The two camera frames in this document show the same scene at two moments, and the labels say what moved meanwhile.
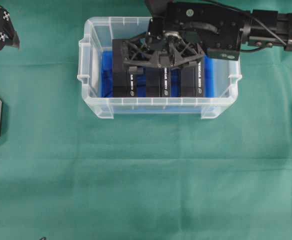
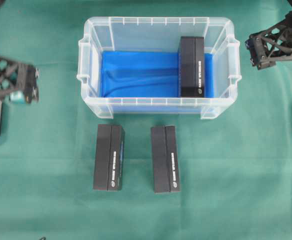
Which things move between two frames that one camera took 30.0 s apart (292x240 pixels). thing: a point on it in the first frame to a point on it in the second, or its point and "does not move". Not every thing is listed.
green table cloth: [59, 171] does not move
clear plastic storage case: [208, 88] does not move
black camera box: [158, 82] to [166, 169]
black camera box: [192, 80] does not move
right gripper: [219, 30] to [281, 42]
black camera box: [125, 84] to [109, 157]
